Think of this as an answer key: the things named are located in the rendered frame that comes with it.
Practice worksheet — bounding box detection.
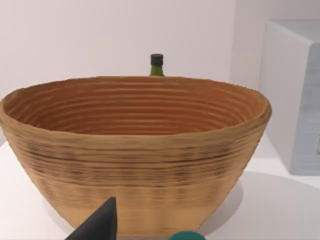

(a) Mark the green bottle with black cap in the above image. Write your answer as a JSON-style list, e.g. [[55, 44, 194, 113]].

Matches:
[[149, 53, 166, 77]]

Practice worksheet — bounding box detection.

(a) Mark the pale grey cabinet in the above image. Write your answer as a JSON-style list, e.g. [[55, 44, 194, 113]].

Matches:
[[257, 18, 320, 177]]

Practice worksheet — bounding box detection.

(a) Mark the brown woven basket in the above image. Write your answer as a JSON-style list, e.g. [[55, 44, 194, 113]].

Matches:
[[0, 75, 272, 237]]

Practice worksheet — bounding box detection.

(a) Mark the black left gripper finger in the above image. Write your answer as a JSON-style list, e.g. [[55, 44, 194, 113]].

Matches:
[[64, 196, 118, 240]]

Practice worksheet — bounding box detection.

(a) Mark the teal round object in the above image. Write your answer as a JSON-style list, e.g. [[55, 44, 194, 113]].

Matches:
[[167, 231, 207, 240]]

